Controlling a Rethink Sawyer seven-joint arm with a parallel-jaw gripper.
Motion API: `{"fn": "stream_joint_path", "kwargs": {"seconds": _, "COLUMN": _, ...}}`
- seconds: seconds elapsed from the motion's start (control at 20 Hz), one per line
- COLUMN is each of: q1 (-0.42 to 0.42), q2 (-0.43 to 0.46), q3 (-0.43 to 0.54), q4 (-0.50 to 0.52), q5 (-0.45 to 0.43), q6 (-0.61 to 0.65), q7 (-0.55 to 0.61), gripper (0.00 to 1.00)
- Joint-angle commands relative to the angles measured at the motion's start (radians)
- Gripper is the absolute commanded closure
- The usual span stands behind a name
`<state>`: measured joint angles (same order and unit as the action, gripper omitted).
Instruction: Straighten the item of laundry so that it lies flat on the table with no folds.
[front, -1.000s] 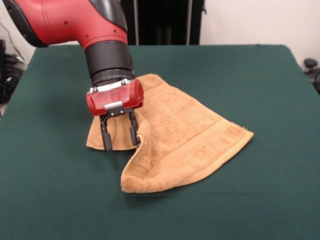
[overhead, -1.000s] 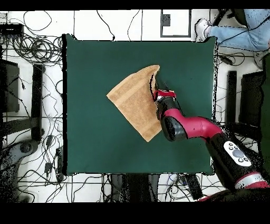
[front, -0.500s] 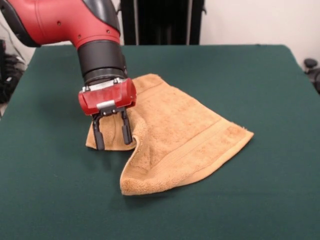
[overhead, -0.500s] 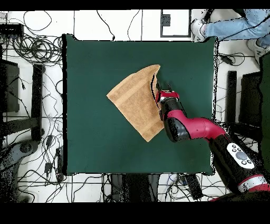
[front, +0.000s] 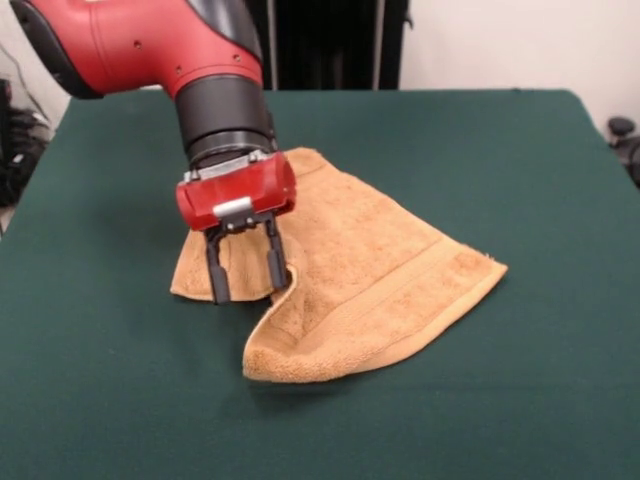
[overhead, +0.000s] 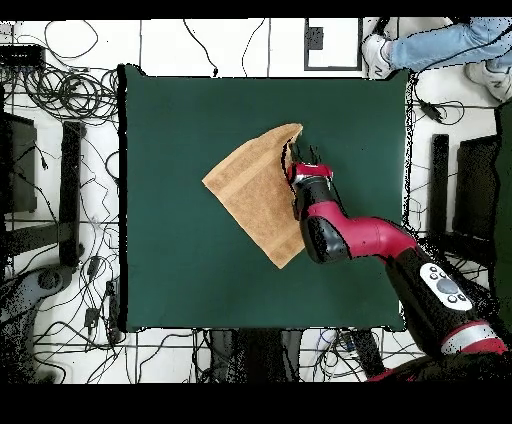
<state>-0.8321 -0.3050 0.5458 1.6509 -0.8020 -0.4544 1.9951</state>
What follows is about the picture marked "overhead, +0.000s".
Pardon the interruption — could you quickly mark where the tan terry towel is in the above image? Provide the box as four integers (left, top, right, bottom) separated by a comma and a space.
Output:
201, 122, 307, 270

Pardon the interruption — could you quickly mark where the flat black device box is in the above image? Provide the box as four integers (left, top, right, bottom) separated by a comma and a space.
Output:
0, 43, 46, 69

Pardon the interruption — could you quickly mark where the small gray floor plate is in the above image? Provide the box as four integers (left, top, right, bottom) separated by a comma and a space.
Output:
306, 26, 325, 51

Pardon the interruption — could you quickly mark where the black power adapter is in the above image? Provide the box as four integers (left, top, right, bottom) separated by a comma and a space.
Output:
418, 100, 445, 124

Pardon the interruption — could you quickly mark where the long black stand bar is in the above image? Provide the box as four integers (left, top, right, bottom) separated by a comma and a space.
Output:
58, 120, 87, 268
424, 133, 450, 241

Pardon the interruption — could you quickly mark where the dark green table cloth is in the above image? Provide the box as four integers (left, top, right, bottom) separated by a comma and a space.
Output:
117, 63, 415, 333

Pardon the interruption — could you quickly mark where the large black box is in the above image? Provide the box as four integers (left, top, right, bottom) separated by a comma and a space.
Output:
0, 111, 38, 214
452, 134, 500, 243

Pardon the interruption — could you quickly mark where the person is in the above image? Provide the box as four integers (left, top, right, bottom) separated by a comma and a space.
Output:
361, 16, 512, 103

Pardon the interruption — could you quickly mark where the black stand crossbar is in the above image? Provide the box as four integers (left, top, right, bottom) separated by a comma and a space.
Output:
423, 229, 499, 267
3, 221, 65, 257

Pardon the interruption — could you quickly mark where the black power strip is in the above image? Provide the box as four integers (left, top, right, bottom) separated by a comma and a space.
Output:
349, 328, 386, 380

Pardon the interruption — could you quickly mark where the gray stand base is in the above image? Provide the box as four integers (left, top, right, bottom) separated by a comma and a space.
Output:
0, 264, 75, 325

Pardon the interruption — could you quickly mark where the gray floor frame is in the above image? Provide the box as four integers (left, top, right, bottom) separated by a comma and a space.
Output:
303, 17, 364, 72

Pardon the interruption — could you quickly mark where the black cable with plug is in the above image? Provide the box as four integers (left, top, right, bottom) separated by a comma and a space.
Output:
182, 18, 220, 78

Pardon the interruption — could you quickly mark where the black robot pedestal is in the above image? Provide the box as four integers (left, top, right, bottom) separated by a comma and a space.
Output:
207, 328, 303, 383

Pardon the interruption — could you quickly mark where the coiled black cable bundle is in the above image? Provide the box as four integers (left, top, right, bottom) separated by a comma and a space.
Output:
23, 65, 121, 121

